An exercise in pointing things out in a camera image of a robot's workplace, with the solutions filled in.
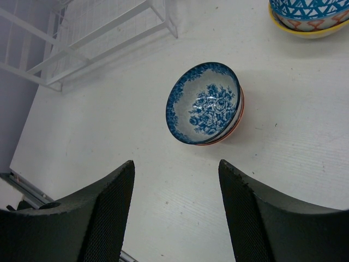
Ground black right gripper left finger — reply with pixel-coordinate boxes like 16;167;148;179
1;160;135;261

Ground yellow teal patterned bowl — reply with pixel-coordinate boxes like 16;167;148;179
268;4;348;39

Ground clear acrylic dish rack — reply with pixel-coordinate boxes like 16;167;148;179
1;1;178;92

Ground orange floral bowl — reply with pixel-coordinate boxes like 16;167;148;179
198;87;245;146

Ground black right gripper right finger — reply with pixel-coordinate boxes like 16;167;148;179
218;159;348;261

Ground blue triangle pattern bowl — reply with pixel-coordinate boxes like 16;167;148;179
269;0;348;32

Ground dark navy bowl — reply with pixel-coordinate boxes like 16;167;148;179
166;62;243;145

